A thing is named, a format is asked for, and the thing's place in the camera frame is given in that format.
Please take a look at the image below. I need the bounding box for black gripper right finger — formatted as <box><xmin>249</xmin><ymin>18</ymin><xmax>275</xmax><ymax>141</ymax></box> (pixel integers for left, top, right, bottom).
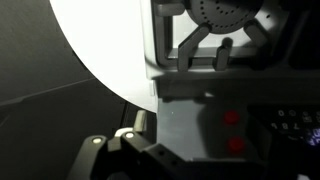
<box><xmin>107</xmin><ymin>131</ymin><xmax>204</xmax><ymax>180</ymax></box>

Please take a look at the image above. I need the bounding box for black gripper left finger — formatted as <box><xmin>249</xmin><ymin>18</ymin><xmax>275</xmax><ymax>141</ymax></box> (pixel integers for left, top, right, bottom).
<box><xmin>66</xmin><ymin>134</ymin><xmax>109</xmax><ymax>180</ymax></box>

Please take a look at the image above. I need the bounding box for grey toy stove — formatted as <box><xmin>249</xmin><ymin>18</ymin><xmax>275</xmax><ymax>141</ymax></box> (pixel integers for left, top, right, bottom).
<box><xmin>139</xmin><ymin>0</ymin><xmax>320</xmax><ymax>180</ymax></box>

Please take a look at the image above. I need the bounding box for orange round button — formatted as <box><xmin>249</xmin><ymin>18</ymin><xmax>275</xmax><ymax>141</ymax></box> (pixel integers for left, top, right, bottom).
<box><xmin>226</xmin><ymin>135</ymin><xmax>247</xmax><ymax>154</ymax></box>
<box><xmin>222</xmin><ymin>109</ymin><xmax>241</xmax><ymax>127</ymax></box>

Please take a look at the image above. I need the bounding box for black burner grate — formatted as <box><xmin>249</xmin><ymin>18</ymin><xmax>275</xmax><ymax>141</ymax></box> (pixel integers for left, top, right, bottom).
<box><xmin>152</xmin><ymin>0</ymin><xmax>320</xmax><ymax>73</ymax></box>

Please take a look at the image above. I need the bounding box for black keypad display panel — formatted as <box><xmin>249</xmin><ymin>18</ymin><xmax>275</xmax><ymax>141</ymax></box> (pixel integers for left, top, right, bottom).
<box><xmin>248</xmin><ymin>105</ymin><xmax>320</xmax><ymax>148</ymax></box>

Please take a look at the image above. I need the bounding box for grey dotted burner disc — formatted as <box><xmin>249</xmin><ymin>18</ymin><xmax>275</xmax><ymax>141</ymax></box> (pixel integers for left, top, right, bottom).
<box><xmin>184</xmin><ymin>0</ymin><xmax>265</xmax><ymax>35</ymax></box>

